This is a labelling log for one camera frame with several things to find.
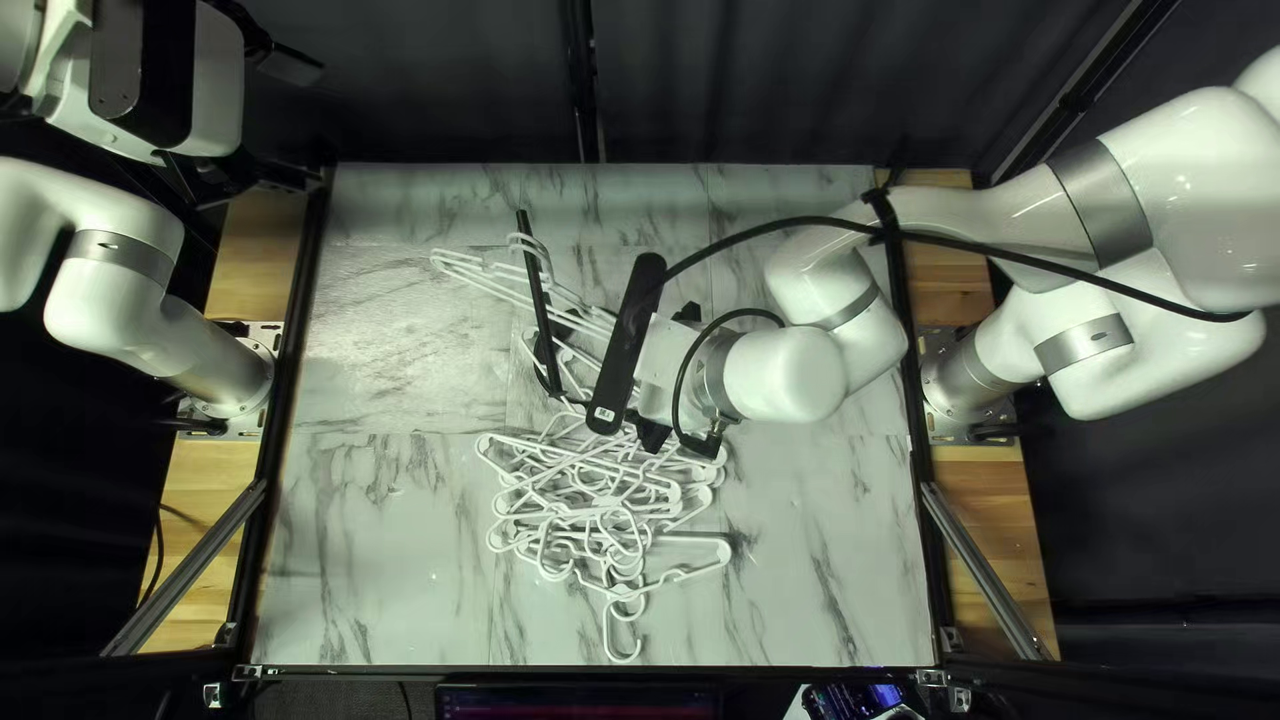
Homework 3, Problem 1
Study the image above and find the pile of white hangers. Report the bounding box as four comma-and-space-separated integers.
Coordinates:
475, 405, 736, 666

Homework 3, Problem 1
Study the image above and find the black rack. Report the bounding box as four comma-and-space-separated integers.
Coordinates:
514, 208, 606, 409

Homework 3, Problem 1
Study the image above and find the black frame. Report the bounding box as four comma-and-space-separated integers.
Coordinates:
100, 0, 1151, 713

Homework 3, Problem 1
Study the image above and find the row of white hangers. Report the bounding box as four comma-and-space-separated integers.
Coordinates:
430, 232, 626, 406

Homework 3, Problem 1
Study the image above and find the black cable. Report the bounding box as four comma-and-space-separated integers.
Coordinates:
650, 215, 1256, 326
672, 308, 791, 463
140, 505, 167, 607

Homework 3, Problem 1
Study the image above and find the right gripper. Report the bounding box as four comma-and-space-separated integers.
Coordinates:
628, 297, 713, 457

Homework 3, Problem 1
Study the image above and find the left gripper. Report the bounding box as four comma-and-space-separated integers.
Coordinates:
20, 0, 326, 207

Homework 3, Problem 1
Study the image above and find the silver mounting plate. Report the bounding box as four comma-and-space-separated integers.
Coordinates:
180, 320, 283, 441
915, 325, 1016, 446

